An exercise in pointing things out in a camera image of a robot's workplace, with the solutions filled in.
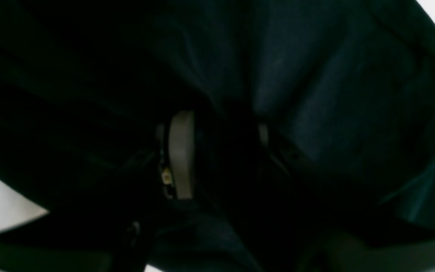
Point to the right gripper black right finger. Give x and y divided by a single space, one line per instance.
346 235

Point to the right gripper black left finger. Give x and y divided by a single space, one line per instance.
103 219

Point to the black t-shirt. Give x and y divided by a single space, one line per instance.
350 84

